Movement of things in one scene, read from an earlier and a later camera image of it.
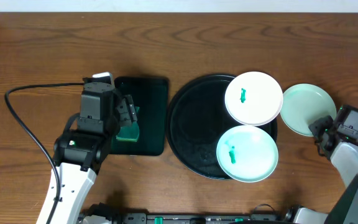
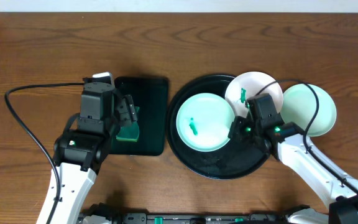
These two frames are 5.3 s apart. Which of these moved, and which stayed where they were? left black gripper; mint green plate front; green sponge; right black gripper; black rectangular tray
Moved: mint green plate front; right black gripper
Stayed: black rectangular tray; left black gripper; green sponge
